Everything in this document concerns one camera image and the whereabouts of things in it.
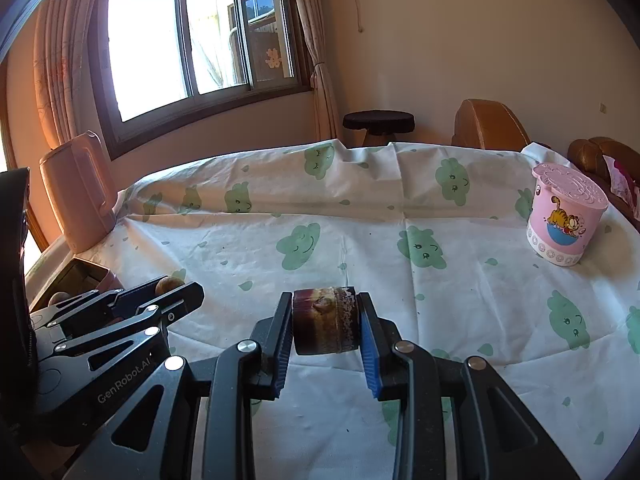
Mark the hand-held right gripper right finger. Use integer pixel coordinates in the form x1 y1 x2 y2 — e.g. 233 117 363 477
356 291 582 480

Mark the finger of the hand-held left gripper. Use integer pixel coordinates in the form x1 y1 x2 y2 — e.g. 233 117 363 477
30 276 173 333
37 282 205 367

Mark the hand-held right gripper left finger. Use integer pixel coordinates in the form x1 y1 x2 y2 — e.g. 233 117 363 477
65 291 296 480

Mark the pink cardboard box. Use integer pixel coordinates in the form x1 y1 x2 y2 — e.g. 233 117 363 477
47 258 125 311

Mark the brown layered cake slice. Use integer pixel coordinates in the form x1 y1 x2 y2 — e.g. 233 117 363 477
292 285 360 357

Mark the pink kettle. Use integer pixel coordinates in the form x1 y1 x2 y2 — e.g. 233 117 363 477
39 131 120 253

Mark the dark round stool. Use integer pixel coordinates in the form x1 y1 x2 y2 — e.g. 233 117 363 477
342 110 416 147

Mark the pink cartoon bucket with lid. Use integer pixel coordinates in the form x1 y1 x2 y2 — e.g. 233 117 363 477
526 161 609 267

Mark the beige patterned curtain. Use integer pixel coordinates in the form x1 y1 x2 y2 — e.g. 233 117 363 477
32 0 121 146
290 0 341 141

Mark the sliding glass window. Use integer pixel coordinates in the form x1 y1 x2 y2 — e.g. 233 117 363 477
92 0 313 143

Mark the brown leather armchair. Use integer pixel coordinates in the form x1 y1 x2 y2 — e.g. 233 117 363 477
451 99 532 152

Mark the brown leather sofa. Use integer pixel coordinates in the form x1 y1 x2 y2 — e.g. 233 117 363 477
567 136 640 233

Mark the floral cushion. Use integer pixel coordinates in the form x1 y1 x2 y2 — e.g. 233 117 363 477
602 155 640 221

